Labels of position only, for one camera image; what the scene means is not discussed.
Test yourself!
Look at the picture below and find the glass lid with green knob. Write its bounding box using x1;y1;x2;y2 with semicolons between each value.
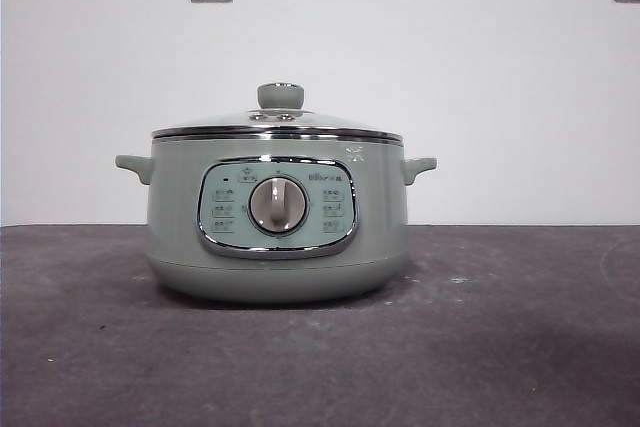
151;81;402;142

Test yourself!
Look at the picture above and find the sage green electric cooking pot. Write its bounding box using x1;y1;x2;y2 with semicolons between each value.
114;133;439;305

